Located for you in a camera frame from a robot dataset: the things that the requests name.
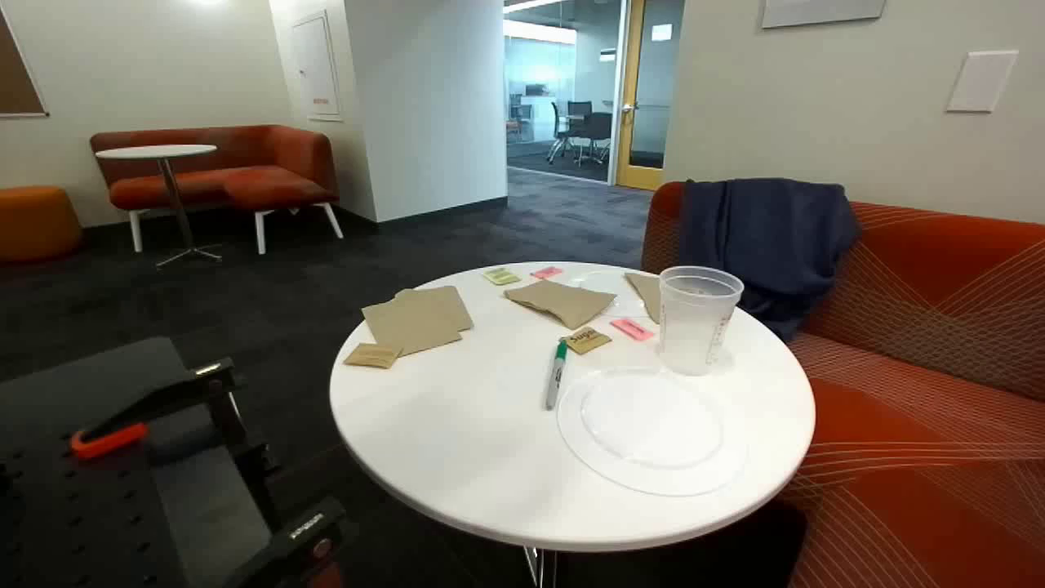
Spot brown napkin centre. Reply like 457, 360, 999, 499
509, 282, 613, 330

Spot clear plastic lid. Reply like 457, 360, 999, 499
556, 369, 745, 497

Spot pink sweetener packet near marker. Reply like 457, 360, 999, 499
610, 316, 653, 343

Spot green capped grey marker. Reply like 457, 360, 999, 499
542, 340, 569, 413

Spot wooden door frame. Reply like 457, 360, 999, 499
613, 0, 664, 189

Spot large brown napkin stack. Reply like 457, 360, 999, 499
364, 287, 474, 356

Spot orange round ottoman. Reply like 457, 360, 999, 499
0, 188, 82, 263

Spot orange lounge sofa background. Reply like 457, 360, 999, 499
87, 126, 343, 255

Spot orange patterned sofa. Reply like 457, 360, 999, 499
637, 179, 1045, 588

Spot green sweetener packet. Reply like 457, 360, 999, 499
482, 267, 523, 287

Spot orange handled clamp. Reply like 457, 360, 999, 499
69, 422, 151, 460

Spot small brown sugar packet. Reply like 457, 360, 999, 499
565, 328, 610, 356

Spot small white side table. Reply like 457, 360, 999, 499
94, 144, 222, 267

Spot pink sweetener packet far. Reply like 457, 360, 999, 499
531, 264, 562, 282

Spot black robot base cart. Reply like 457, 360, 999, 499
0, 336, 347, 588

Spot clear plastic cup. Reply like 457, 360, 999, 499
661, 264, 745, 377

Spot round white table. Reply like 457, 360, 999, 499
331, 263, 818, 562

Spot wall sign board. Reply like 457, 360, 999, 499
762, 0, 888, 31

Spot small brown packet table edge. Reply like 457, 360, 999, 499
343, 343, 401, 369

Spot office chairs behind glass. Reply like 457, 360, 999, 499
547, 100, 610, 165

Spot brown napkin near cup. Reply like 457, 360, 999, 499
624, 270, 661, 323

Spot navy blue jacket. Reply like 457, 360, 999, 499
676, 179, 860, 340

